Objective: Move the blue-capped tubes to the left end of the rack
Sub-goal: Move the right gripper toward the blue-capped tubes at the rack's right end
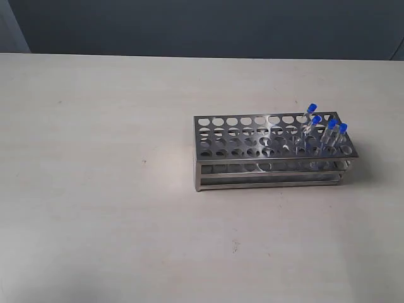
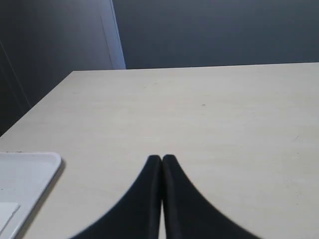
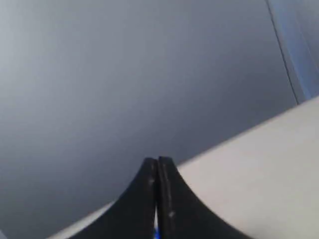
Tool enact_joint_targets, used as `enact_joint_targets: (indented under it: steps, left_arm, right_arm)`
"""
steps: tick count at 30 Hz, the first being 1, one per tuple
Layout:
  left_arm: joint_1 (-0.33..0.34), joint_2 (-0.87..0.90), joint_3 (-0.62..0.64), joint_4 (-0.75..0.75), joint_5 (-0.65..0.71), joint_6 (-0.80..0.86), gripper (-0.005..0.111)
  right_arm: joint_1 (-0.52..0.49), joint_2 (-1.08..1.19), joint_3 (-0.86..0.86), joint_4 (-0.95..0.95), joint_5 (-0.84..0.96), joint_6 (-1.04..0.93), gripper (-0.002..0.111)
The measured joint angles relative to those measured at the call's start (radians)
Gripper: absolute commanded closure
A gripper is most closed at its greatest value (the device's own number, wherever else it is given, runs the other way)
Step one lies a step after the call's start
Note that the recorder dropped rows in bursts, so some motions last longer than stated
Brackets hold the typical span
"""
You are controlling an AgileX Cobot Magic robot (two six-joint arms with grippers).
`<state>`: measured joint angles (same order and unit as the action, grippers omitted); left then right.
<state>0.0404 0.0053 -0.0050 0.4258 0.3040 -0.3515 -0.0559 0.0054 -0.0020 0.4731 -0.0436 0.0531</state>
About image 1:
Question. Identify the blue capped tube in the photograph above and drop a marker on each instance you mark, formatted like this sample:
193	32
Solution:
341	135
326	137
304	120
309	128

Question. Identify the stainless steel test tube rack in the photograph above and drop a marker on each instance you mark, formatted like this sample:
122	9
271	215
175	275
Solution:
259	150

